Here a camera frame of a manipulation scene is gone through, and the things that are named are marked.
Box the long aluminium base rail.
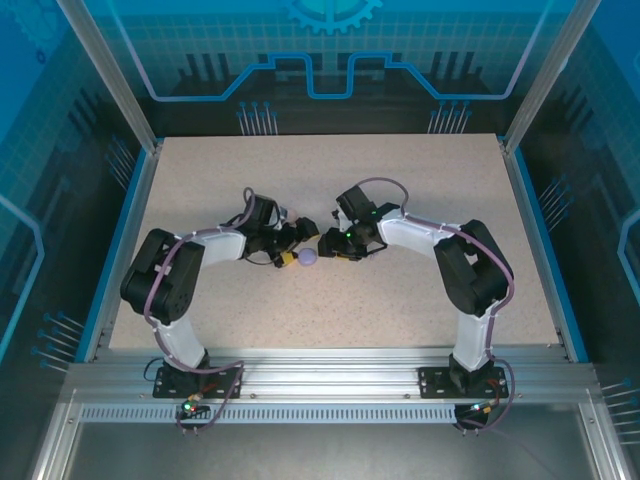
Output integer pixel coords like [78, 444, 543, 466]
[64, 347, 599, 401]

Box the small controller board with LED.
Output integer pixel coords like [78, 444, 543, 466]
[459, 399, 501, 419]
[179, 394, 209, 419]

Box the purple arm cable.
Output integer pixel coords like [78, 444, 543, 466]
[359, 176, 517, 436]
[143, 187, 257, 436]

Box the perforated metal cable duct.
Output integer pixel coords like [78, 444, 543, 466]
[79, 405, 459, 424]

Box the aluminium table side rail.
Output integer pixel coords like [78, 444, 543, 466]
[498, 135, 571, 361]
[92, 139, 165, 362]

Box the grey metal base tray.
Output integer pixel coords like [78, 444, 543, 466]
[29, 388, 631, 480]

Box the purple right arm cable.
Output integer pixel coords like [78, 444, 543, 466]
[359, 176, 517, 436]

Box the blue table border strip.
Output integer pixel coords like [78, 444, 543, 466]
[509, 148, 590, 362]
[73, 148, 152, 362]

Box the aluminium frame post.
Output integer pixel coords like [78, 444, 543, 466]
[55, 0, 164, 154]
[501, 0, 605, 154]

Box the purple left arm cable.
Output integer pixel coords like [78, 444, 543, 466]
[143, 187, 257, 436]

